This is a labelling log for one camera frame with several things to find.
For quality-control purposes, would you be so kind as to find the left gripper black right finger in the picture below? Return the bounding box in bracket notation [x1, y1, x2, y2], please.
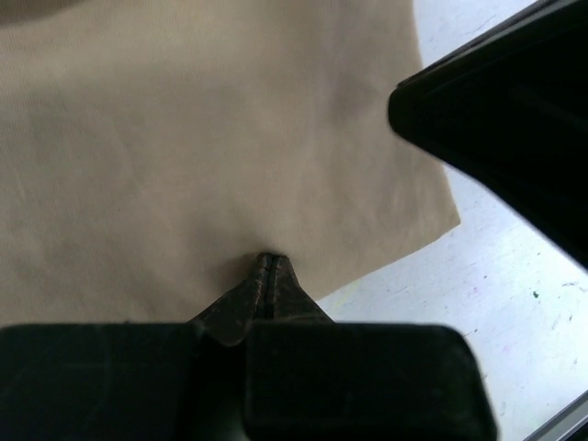
[268, 255, 333, 322]

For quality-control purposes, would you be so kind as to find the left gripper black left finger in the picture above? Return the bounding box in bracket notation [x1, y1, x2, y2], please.
[189, 253, 267, 345]

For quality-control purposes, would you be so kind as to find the beige t shirt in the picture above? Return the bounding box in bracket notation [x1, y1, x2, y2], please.
[1, 1, 459, 325]

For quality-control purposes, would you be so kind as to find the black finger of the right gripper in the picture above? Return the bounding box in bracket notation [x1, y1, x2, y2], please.
[388, 1, 587, 264]

